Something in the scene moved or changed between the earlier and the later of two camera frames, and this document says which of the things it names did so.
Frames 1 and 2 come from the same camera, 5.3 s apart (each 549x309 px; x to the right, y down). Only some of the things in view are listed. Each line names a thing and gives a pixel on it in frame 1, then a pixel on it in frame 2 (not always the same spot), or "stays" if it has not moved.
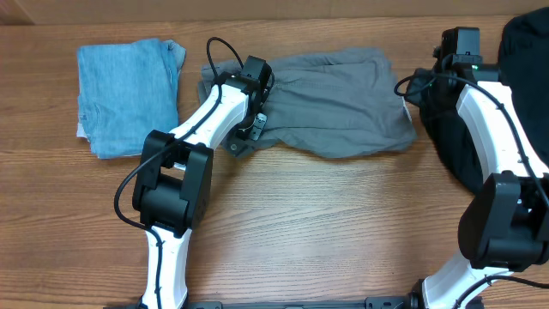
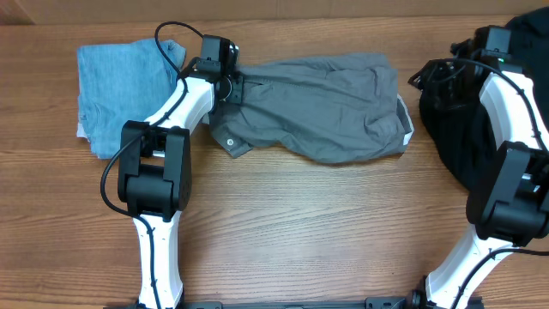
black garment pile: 523,62 stays
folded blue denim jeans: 125,92 stays
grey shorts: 341,103 stays
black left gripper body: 247,134 → 236,88
